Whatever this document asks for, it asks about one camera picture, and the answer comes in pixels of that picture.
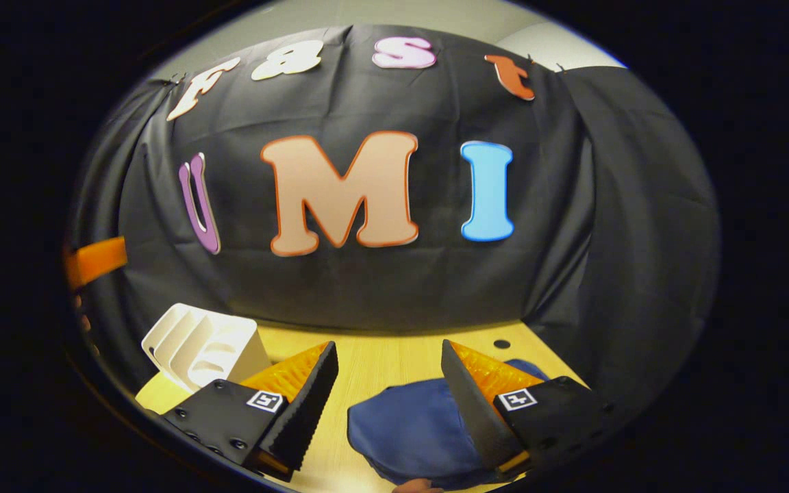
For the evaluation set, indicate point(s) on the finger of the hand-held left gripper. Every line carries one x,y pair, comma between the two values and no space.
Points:
96,261

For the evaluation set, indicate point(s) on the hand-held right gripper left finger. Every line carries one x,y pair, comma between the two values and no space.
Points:
309,411

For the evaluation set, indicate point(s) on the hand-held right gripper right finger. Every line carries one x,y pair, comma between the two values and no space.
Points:
473,411

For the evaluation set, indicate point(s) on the blue schoolbag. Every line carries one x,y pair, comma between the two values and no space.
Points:
415,431

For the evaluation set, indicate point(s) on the white bookshelf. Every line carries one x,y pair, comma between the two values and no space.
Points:
209,349

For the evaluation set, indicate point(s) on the black backdrop cloth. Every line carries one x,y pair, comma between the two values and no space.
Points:
435,281

